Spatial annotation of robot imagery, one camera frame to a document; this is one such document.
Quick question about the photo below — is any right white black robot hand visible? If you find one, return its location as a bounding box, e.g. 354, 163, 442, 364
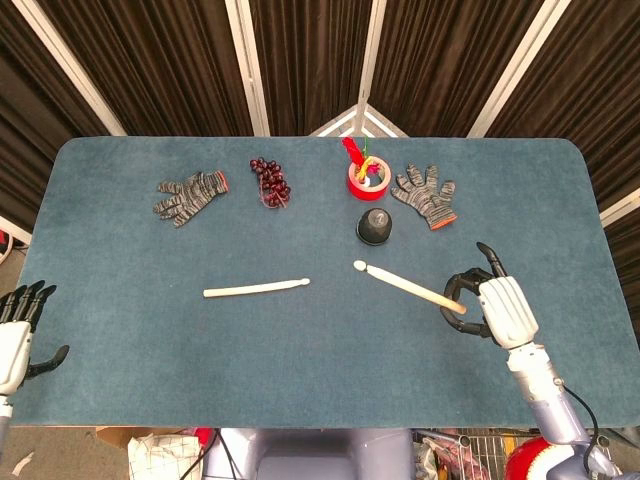
439, 241, 540, 350

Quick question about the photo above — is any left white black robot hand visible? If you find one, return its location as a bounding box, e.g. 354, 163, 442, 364
0, 279, 70, 396

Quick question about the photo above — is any pale wooden drumstick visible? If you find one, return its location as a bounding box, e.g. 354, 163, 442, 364
202, 277, 311, 299
352, 259, 468, 315

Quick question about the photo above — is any grey striped knit glove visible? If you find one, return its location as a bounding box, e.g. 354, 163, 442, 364
152, 170, 231, 229
390, 163, 459, 232

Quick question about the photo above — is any brown cardboard box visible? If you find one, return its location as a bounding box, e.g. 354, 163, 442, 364
95, 426, 201, 451

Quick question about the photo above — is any red and white ball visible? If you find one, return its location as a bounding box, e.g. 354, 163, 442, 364
504, 435, 556, 480

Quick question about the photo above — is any black faceted cup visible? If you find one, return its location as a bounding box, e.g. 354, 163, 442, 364
355, 206, 395, 247

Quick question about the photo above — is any pink patterned plastic bag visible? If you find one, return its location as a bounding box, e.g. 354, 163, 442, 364
414, 439, 501, 480

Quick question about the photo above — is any white checked cloth bag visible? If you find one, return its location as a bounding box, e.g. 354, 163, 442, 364
127, 433, 204, 480

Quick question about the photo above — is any red tape roll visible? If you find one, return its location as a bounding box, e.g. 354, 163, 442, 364
347, 155, 392, 202

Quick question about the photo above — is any blue felt table mat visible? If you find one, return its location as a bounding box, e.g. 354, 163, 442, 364
0, 135, 640, 430

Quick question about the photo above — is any lavender robot torso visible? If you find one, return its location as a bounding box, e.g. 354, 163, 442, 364
203, 427, 416, 480

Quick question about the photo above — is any dark red grape bunch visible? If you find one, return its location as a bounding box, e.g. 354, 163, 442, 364
249, 157, 292, 210

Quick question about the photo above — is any dark brown pleated curtain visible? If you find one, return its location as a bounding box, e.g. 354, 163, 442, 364
0, 0, 640, 321

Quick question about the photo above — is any white metal frame bar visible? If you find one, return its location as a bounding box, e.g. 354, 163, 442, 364
0, 214, 34, 246
598, 187, 640, 229

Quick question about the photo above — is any metal wire basket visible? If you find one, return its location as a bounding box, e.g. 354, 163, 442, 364
412, 428, 546, 480

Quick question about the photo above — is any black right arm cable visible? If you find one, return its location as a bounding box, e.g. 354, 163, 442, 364
562, 382, 616, 471

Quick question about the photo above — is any white metal frame post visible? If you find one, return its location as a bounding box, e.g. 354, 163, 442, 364
308, 0, 410, 139
10, 0, 127, 137
223, 0, 272, 137
466, 0, 573, 139

